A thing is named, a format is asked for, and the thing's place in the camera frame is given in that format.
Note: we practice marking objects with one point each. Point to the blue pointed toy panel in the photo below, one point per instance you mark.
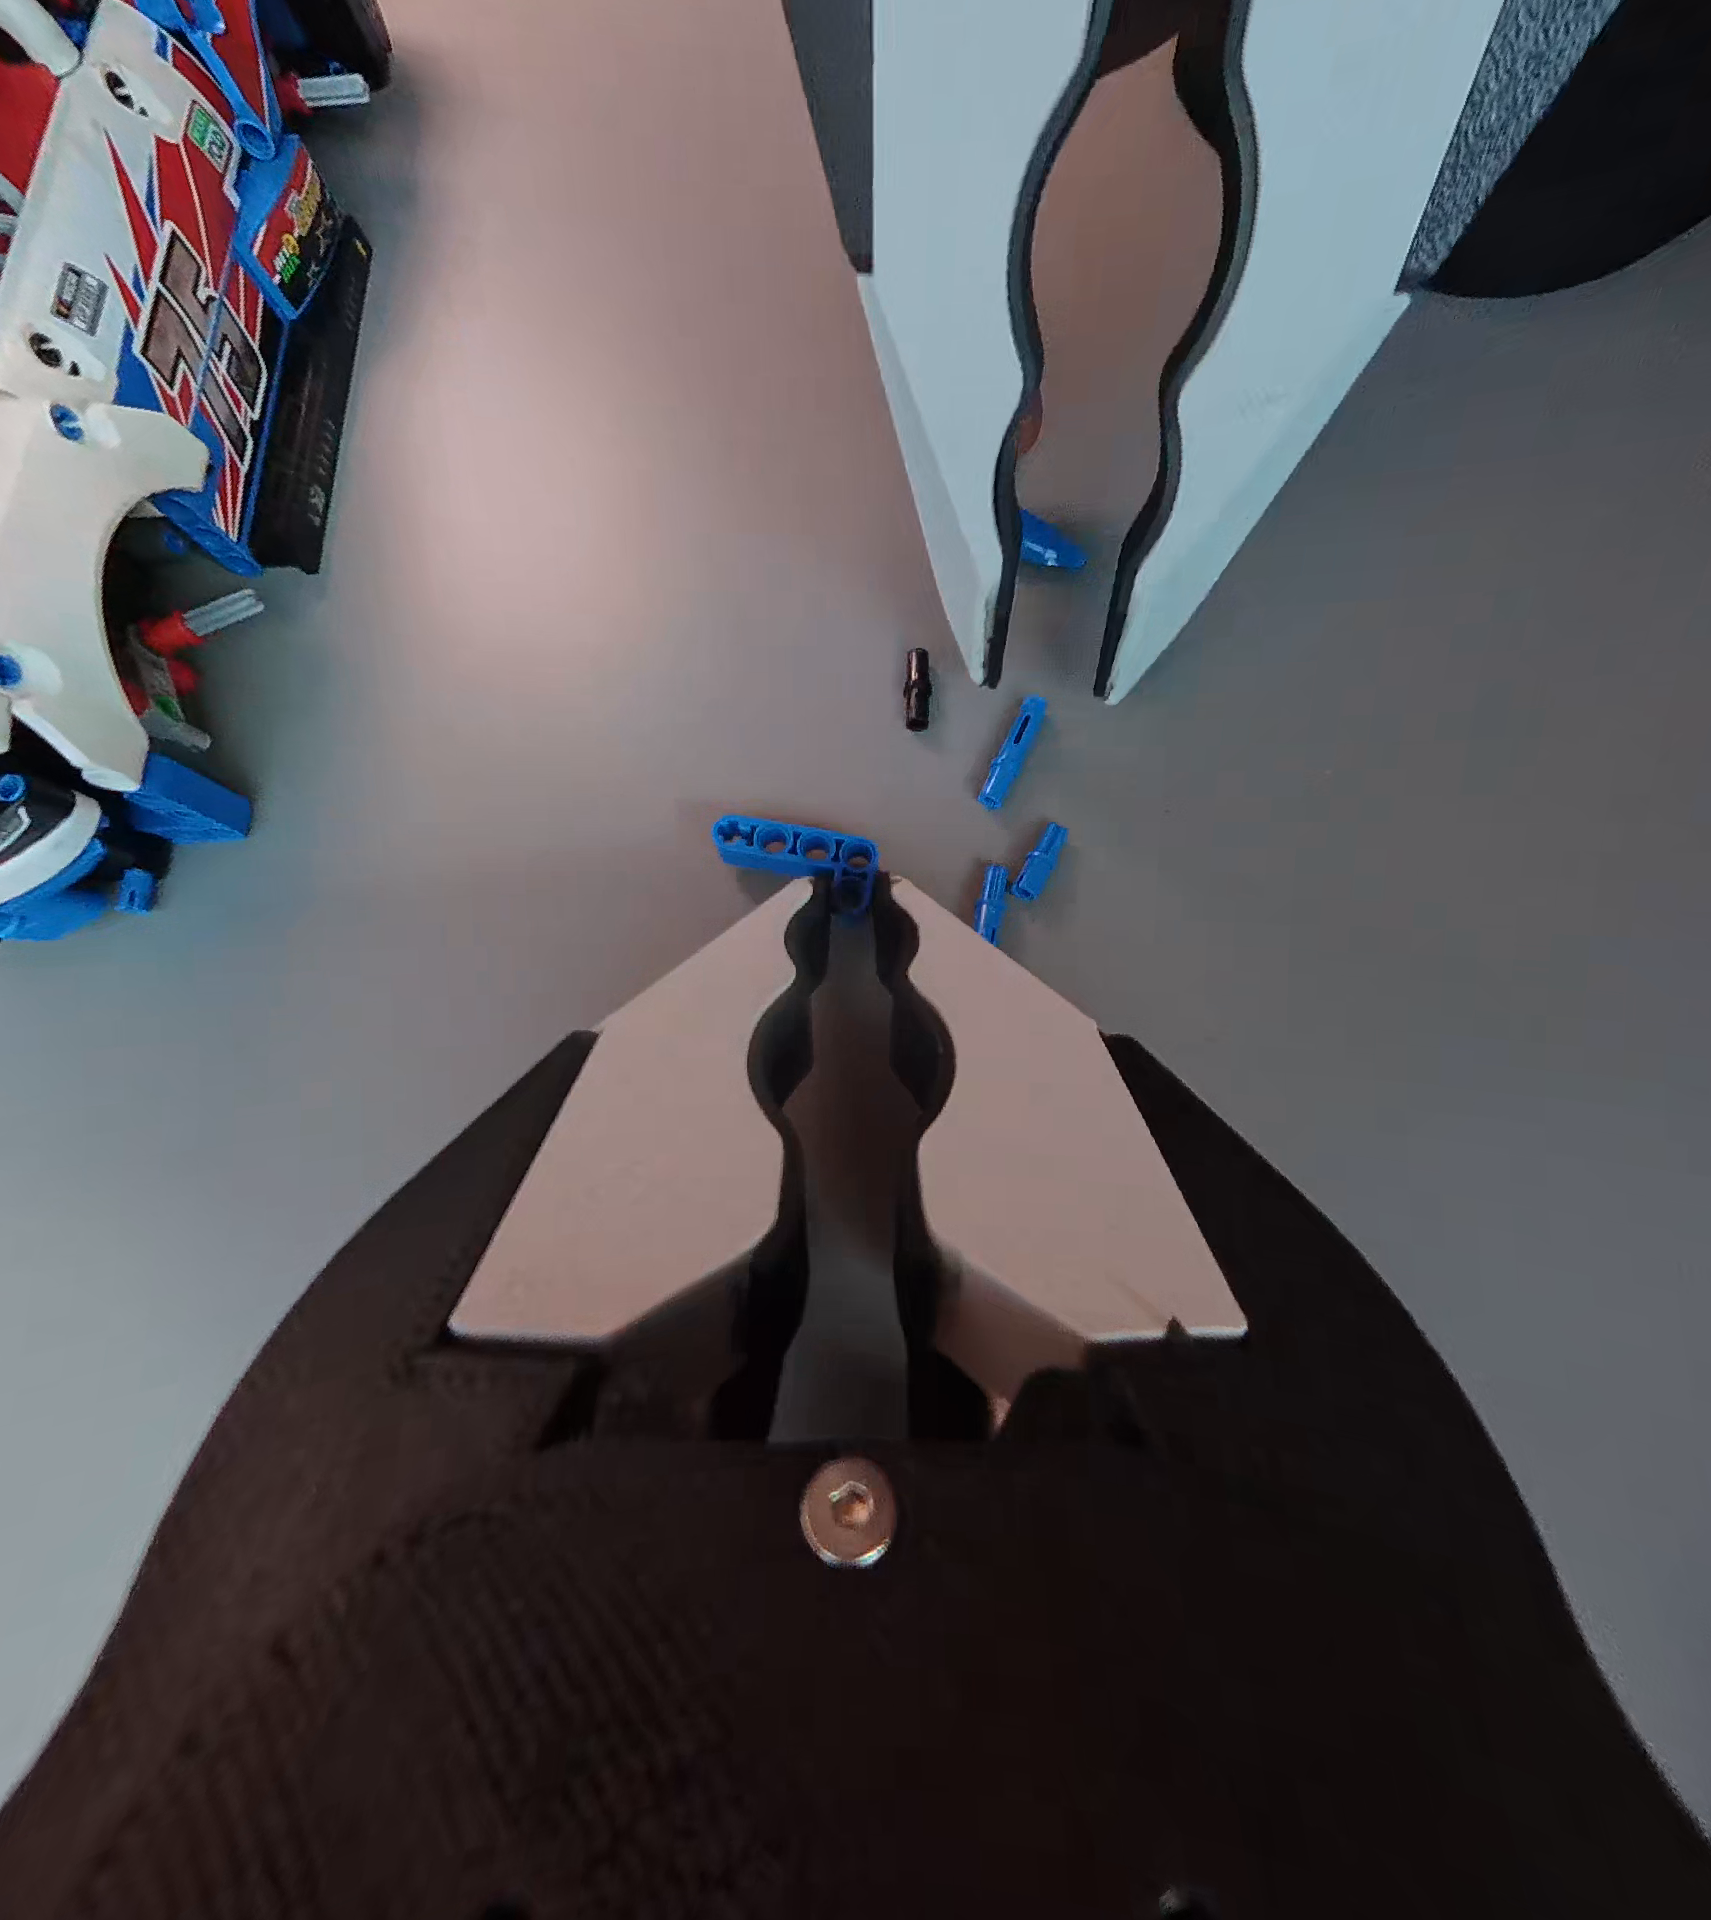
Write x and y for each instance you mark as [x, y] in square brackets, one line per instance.
[1053, 545]

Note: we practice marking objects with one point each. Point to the blue angled toy beam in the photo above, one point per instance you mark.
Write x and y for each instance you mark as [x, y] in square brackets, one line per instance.
[780, 845]

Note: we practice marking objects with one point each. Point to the black mesh cushion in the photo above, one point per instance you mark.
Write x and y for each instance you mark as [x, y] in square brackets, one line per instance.
[1695, 120]

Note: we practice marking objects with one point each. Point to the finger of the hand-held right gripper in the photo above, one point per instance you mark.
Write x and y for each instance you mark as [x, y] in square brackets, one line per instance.
[1335, 225]
[930, 225]

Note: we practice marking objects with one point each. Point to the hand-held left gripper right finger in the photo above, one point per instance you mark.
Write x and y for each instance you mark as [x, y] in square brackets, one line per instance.
[1065, 1155]

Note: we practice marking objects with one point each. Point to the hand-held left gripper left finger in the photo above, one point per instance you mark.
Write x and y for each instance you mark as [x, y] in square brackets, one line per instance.
[630, 1155]

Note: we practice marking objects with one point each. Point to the white and blue toy car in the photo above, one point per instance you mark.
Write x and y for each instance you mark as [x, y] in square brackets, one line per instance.
[30, 451]

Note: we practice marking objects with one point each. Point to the blue toy pin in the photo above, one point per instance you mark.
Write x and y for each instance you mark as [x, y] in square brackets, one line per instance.
[992, 902]
[1041, 861]
[1011, 752]

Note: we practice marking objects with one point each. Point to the black toy pin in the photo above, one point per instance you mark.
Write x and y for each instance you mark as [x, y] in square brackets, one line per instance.
[918, 690]

